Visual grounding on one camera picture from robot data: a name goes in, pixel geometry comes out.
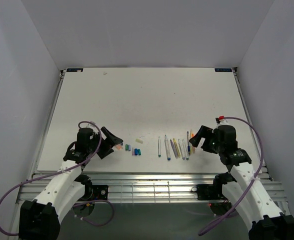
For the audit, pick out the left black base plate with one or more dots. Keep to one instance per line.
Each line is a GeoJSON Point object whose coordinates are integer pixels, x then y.
{"type": "Point", "coordinates": [95, 192]}

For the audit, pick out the left blue corner label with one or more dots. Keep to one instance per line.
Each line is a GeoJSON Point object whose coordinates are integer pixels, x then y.
{"type": "Point", "coordinates": [74, 70]}

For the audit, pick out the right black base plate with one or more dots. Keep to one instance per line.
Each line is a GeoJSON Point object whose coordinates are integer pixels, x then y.
{"type": "Point", "coordinates": [206, 192]}

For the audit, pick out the lavender acrylic marker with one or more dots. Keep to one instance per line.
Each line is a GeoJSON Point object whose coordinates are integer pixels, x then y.
{"type": "Point", "coordinates": [181, 149]}

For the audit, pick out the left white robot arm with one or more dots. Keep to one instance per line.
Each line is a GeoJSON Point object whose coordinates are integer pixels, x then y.
{"type": "Point", "coordinates": [41, 218]}

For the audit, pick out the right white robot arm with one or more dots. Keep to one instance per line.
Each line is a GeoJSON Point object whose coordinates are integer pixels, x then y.
{"type": "Point", "coordinates": [241, 187]}

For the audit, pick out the clear yellow highlighter cap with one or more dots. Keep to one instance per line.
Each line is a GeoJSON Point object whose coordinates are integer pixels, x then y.
{"type": "Point", "coordinates": [139, 141]}

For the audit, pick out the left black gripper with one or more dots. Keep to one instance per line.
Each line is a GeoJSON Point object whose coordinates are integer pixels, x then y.
{"type": "Point", "coordinates": [111, 140]}

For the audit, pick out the blue ballpoint pen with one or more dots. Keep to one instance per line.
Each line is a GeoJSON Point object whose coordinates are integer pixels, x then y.
{"type": "Point", "coordinates": [188, 144]}

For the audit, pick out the blue corner label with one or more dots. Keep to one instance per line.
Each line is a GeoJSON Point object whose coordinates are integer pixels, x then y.
{"type": "Point", "coordinates": [223, 70]}
{"type": "Point", "coordinates": [74, 70]}

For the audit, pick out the yellow highlighter pen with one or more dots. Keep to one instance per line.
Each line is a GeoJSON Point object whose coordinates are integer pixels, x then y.
{"type": "Point", "coordinates": [176, 148]}

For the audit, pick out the right blue corner label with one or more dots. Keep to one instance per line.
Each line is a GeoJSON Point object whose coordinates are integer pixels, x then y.
{"type": "Point", "coordinates": [223, 70]}

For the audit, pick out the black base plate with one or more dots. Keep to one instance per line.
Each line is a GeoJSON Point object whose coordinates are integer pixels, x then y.
{"type": "Point", "coordinates": [95, 192]}
{"type": "Point", "coordinates": [206, 192]}

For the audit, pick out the clear orange highlighter cap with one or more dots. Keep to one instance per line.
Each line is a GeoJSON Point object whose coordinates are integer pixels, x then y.
{"type": "Point", "coordinates": [118, 147]}

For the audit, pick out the aluminium frame rail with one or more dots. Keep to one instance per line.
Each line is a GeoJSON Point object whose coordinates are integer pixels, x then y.
{"type": "Point", "coordinates": [152, 188]}

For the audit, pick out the blue cap white marker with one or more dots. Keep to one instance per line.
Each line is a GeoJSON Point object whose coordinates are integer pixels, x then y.
{"type": "Point", "coordinates": [167, 149]}

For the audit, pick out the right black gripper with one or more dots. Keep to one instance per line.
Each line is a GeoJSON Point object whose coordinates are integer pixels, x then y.
{"type": "Point", "coordinates": [205, 132]}

